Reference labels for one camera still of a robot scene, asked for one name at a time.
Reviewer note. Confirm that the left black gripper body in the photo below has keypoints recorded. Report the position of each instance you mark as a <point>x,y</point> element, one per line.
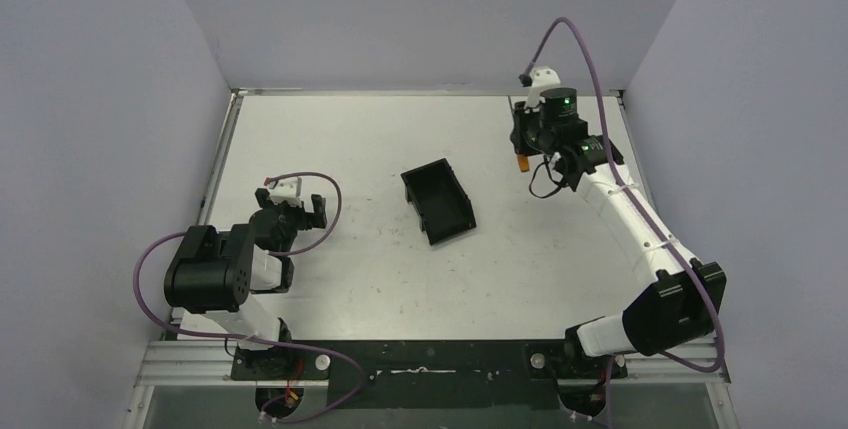
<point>289,212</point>

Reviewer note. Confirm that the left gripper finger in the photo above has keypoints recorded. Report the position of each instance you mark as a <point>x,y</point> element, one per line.
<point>318,216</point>
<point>262,196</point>

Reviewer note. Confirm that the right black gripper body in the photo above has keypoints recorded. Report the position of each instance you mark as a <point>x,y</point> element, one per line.
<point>539,136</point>

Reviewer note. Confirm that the orange handled screwdriver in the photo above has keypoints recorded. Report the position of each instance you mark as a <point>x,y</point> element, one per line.
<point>523,163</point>

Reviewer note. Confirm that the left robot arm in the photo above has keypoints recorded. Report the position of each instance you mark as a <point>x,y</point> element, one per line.
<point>219,275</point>

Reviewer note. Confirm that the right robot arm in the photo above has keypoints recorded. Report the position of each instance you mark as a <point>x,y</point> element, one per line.
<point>675,313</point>

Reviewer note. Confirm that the black plastic bin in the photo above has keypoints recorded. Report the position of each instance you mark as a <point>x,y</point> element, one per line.
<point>443,207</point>

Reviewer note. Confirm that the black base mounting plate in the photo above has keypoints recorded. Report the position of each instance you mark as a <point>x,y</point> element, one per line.
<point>541,374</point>

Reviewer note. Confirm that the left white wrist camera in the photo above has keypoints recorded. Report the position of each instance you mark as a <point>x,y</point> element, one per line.
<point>286,188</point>

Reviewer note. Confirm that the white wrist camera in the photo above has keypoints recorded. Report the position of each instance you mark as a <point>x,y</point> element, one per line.
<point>286,188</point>
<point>542,77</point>

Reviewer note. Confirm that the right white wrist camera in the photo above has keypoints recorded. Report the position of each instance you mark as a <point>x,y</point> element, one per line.
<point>542,77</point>

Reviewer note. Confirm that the aluminium front rail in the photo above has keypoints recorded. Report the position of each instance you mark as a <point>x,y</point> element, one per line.
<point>204,363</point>

